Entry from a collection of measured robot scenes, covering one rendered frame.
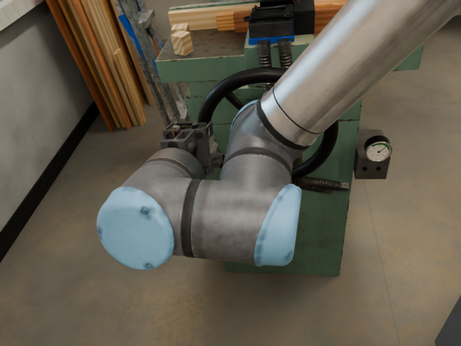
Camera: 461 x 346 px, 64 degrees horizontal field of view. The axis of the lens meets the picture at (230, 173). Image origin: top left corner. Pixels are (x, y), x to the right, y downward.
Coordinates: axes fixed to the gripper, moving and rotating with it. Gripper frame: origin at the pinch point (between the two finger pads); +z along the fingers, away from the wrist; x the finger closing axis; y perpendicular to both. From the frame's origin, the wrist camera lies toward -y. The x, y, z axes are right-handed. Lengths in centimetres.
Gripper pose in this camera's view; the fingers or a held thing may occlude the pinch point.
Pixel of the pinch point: (206, 145)
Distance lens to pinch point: 73.0
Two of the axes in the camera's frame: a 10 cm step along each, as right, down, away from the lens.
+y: -0.7, -9.2, -3.8
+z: 1.6, -3.9, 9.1
